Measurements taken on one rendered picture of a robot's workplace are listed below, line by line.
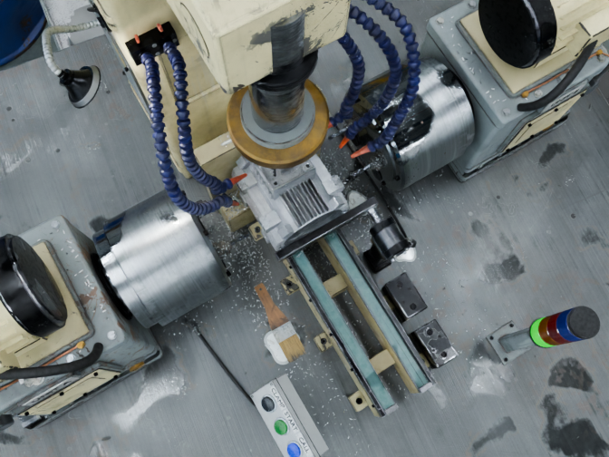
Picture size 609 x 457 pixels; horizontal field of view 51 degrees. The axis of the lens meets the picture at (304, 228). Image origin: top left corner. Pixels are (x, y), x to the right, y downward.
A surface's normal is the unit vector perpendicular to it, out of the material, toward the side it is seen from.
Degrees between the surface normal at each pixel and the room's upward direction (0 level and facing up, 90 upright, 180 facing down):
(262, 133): 0
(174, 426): 0
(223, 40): 90
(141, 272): 17
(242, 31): 90
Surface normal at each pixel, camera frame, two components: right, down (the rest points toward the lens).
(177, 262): 0.23, 0.11
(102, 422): 0.02, -0.26
